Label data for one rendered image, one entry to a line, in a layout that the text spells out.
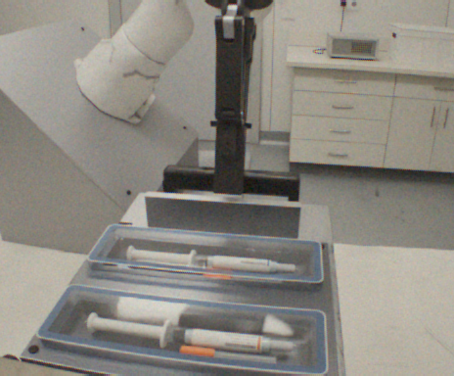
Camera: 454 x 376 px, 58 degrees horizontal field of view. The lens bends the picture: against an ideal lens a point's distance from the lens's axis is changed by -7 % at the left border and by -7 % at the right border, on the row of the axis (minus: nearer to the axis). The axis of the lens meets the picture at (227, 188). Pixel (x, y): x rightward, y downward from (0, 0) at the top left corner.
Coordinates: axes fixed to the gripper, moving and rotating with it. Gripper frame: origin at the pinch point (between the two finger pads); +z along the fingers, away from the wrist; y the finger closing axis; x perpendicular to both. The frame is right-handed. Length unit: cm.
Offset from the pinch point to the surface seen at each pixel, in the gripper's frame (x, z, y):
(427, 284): -31.2, 20.1, 25.6
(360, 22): -53, -86, 258
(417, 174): -94, 15, 242
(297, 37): -10, -73, 259
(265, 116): 10, -19, 283
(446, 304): -33.3, 21.8, 21.0
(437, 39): -93, -67, 213
